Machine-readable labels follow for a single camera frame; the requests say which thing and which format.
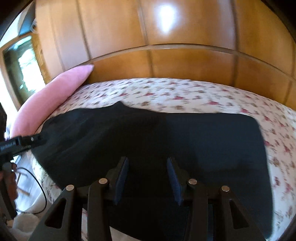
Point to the wooden framed window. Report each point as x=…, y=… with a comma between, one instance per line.
x=23, y=67

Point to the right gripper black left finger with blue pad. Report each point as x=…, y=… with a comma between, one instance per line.
x=63, y=221

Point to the black pants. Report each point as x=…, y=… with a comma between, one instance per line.
x=216, y=149

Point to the floral bedspread bed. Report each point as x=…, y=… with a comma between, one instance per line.
x=277, y=122

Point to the person's left hand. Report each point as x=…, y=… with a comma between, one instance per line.
x=10, y=180

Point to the pink pillow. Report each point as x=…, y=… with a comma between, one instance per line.
x=43, y=103

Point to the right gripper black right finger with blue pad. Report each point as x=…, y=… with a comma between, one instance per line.
x=210, y=213

